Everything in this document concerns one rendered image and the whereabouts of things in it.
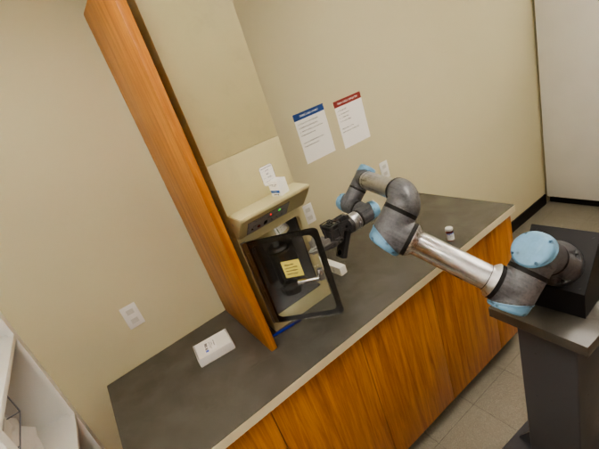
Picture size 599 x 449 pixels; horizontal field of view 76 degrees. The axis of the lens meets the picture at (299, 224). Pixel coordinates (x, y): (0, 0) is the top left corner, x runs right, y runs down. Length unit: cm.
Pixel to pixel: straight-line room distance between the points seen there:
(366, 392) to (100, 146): 152
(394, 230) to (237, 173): 62
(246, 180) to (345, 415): 105
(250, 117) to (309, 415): 117
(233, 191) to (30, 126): 79
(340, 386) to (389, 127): 159
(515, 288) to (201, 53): 126
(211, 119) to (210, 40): 26
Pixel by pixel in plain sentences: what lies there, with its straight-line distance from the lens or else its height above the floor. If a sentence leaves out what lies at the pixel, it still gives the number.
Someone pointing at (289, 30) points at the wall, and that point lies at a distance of 216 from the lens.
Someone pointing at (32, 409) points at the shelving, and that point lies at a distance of 206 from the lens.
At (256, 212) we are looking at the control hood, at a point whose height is 151.
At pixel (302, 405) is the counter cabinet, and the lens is 160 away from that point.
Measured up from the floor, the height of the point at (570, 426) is 45.
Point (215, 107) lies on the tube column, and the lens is 144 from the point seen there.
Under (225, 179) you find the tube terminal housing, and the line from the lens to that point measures 145.
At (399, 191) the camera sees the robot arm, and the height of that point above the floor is 147.
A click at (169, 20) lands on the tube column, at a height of 218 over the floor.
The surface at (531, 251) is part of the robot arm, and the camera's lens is 132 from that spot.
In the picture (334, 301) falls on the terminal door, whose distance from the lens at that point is 156.
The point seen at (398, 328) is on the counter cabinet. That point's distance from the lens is 180.
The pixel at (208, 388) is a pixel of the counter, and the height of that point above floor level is 94.
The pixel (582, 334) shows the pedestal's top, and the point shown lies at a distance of 150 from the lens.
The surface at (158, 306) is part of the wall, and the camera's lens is 195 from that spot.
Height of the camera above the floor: 195
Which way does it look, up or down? 22 degrees down
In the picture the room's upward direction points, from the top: 19 degrees counter-clockwise
